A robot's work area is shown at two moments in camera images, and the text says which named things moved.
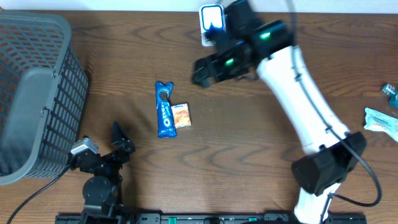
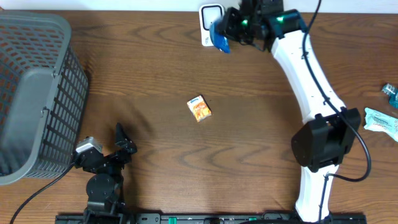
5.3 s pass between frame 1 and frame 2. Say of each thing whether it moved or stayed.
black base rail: stayed
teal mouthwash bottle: stayed
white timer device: stayed
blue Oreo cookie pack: moved
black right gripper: moved
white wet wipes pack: stayed
